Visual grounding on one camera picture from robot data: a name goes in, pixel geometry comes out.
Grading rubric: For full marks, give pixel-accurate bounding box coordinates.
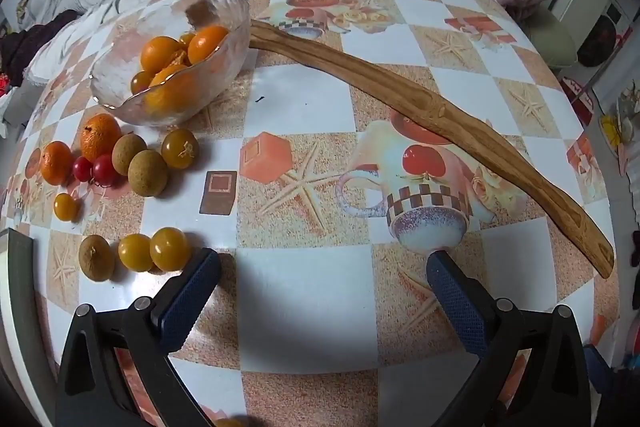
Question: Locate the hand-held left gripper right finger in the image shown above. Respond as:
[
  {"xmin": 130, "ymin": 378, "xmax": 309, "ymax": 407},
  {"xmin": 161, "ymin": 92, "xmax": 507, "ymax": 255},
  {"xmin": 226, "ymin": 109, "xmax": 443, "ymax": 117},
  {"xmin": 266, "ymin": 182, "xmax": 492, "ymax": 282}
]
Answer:
[{"xmin": 426, "ymin": 251, "xmax": 593, "ymax": 427}]

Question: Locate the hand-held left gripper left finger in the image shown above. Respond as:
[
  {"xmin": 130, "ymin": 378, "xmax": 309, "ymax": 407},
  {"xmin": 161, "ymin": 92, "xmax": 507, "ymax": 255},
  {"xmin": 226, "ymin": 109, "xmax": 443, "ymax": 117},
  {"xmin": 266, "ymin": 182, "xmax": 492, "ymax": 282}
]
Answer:
[{"xmin": 55, "ymin": 248, "xmax": 222, "ymax": 427}]

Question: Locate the brown longan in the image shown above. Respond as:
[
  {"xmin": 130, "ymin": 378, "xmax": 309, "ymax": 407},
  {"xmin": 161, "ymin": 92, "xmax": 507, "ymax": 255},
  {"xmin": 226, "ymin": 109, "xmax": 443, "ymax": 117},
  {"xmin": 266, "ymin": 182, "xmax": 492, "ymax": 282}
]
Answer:
[
  {"xmin": 111, "ymin": 133, "xmax": 148, "ymax": 175},
  {"xmin": 127, "ymin": 149, "xmax": 169, "ymax": 198},
  {"xmin": 78, "ymin": 234, "xmax": 116, "ymax": 282}
]

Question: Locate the grey rimmed rectangular tray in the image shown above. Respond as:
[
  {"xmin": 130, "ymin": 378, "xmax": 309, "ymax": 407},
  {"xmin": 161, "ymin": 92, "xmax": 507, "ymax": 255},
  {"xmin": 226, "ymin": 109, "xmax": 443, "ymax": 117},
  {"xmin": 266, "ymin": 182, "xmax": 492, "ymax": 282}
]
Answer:
[{"xmin": 0, "ymin": 227, "xmax": 37, "ymax": 408}]

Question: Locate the greenish yellow cherry tomato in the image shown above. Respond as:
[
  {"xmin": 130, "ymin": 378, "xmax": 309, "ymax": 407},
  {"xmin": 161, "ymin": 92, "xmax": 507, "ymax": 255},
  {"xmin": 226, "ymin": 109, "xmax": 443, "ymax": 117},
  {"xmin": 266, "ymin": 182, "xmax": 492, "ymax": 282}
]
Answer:
[{"xmin": 160, "ymin": 128, "xmax": 201, "ymax": 169}]

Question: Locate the red cherry tomato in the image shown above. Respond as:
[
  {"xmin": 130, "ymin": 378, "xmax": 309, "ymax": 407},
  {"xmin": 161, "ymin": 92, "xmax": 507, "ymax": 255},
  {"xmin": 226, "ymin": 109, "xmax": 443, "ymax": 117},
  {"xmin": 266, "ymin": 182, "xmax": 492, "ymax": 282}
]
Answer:
[
  {"xmin": 72, "ymin": 156, "xmax": 94, "ymax": 182},
  {"xmin": 91, "ymin": 153, "xmax": 121, "ymax": 185}
]

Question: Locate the orange mandarin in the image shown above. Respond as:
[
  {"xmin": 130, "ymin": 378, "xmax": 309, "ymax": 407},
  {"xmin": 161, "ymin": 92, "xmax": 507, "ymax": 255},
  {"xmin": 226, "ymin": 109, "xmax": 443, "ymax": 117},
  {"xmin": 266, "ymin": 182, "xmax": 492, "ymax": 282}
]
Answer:
[
  {"xmin": 140, "ymin": 35, "xmax": 183, "ymax": 72},
  {"xmin": 80, "ymin": 113, "xmax": 122, "ymax": 162},
  {"xmin": 187, "ymin": 24, "xmax": 231, "ymax": 64},
  {"xmin": 39, "ymin": 141, "xmax": 75, "ymax": 186},
  {"xmin": 144, "ymin": 64, "xmax": 201, "ymax": 115}
]

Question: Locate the long wooden stick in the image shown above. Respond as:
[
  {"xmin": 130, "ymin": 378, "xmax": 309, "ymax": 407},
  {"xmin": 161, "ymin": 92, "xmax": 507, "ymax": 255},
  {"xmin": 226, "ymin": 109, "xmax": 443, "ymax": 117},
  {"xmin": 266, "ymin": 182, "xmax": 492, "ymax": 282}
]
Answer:
[{"xmin": 248, "ymin": 19, "xmax": 616, "ymax": 280}]

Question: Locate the yellow white decoration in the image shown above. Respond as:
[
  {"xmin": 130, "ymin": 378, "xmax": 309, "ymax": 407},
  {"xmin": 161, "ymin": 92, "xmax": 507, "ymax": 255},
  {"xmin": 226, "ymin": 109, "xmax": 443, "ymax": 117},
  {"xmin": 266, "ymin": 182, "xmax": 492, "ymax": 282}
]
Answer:
[{"xmin": 597, "ymin": 82, "xmax": 640, "ymax": 178}]

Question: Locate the red white printed bag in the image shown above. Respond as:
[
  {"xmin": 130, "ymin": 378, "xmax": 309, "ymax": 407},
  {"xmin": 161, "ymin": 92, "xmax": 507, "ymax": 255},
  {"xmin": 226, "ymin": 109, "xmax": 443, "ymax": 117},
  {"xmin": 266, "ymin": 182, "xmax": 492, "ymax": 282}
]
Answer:
[{"xmin": 560, "ymin": 74, "xmax": 601, "ymax": 122}]

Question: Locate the clear glass bowl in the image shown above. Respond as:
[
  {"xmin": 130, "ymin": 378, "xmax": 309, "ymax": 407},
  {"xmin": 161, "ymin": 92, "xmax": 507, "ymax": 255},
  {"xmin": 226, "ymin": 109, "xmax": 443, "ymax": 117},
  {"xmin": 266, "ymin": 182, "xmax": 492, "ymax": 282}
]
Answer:
[{"xmin": 89, "ymin": 0, "xmax": 251, "ymax": 128}]

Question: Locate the black round bag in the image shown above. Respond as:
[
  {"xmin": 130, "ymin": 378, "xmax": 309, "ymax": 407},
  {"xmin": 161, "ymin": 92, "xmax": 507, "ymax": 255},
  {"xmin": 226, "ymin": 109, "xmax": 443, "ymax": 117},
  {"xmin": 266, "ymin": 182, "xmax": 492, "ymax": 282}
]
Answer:
[{"xmin": 577, "ymin": 14, "xmax": 631, "ymax": 68}]

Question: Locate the dark cloth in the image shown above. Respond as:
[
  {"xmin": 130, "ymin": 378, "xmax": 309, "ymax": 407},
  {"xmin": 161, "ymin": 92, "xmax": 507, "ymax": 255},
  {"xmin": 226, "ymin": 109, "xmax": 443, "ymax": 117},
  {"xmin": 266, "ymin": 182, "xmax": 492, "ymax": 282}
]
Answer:
[{"xmin": 0, "ymin": 9, "xmax": 81, "ymax": 88}]

